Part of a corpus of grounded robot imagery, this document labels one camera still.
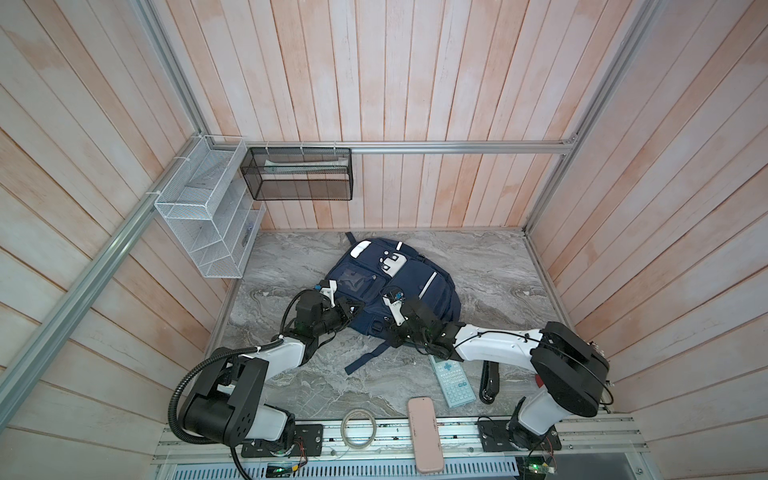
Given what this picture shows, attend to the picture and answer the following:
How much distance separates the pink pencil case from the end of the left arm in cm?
29

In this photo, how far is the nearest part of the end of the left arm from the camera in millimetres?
695

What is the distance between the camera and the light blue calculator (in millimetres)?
806

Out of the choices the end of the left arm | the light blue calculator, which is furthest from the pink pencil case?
the end of the left arm

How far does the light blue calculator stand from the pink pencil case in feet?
0.18

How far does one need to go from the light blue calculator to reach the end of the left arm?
11.6 inches

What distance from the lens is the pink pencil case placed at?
70cm

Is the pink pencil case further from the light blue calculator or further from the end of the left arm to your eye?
the end of the left arm
